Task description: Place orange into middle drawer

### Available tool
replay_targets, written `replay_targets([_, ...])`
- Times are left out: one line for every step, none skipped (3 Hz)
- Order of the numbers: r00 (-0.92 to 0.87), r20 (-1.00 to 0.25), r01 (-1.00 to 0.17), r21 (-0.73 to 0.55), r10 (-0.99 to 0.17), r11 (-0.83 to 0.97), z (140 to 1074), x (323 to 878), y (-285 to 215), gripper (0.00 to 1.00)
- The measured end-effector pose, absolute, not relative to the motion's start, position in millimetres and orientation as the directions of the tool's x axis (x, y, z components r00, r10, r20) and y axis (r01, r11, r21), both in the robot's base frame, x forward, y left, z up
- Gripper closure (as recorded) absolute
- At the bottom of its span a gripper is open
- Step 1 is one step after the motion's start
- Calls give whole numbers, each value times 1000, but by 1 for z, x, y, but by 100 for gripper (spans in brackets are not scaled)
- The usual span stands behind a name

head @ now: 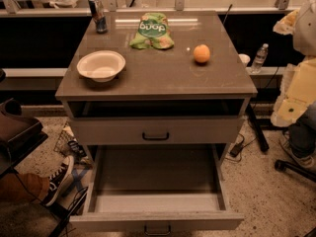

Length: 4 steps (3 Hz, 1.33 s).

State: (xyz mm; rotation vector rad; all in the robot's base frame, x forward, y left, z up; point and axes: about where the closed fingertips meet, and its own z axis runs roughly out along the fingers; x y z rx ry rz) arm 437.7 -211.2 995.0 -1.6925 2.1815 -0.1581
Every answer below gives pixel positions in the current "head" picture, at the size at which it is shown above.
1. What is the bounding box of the black power adapter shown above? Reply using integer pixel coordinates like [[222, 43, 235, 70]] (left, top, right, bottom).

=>
[[229, 143, 243, 157]]

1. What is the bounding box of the grey drawer cabinet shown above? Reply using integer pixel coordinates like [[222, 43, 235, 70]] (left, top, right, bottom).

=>
[[54, 10, 259, 237]]

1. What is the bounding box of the green chip bag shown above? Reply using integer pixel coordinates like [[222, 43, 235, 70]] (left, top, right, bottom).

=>
[[129, 13, 174, 49]]

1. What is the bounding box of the wire mesh basket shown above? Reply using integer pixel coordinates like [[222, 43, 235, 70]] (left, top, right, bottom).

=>
[[54, 124, 86, 162]]

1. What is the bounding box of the blue jeans leg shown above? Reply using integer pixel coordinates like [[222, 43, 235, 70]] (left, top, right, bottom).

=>
[[288, 102, 316, 158]]

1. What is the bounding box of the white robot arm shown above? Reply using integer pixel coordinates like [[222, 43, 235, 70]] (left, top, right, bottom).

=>
[[271, 0, 316, 127]]

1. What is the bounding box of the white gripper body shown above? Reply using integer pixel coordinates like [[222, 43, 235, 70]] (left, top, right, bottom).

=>
[[271, 56, 316, 127]]

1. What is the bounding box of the orange fruit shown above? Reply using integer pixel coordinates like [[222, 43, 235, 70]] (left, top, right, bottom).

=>
[[194, 44, 210, 63]]

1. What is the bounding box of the black office chair base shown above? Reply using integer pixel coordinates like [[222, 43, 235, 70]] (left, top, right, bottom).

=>
[[275, 160, 316, 183]]

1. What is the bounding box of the blue silver energy drink can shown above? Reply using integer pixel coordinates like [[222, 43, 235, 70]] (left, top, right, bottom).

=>
[[88, 0, 108, 34]]

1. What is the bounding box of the white paper bowl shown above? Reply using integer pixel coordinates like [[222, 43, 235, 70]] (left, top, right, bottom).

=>
[[77, 50, 125, 82]]

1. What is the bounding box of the brown trouser leg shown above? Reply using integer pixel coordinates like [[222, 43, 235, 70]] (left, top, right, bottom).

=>
[[0, 173, 49, 202]]

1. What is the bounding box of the white paper cup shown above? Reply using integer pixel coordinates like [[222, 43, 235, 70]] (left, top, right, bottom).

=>
[[239, 53, 250, 66]]

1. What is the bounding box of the open bottom drawer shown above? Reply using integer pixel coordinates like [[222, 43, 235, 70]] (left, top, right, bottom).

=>
[[70, 145, 244, 236]]

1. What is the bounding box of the closed upper drawer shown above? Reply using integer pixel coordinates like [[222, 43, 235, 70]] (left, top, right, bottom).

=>
[[69, 118, 244, 145]]

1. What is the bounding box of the black white sneaker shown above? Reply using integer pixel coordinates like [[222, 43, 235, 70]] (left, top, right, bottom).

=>
[[42, 156, 74, 206]]

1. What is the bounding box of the grey sneaker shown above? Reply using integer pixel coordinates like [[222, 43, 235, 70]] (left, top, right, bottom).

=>
[[279, 133, 316, 171]]

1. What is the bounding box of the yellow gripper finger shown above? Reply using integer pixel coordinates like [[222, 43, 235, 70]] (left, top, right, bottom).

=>
[[273, 9, 299, 35]]

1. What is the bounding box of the clear plastic water bottle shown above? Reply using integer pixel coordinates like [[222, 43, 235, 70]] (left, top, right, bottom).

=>
[[251, 43, 269, 74]]

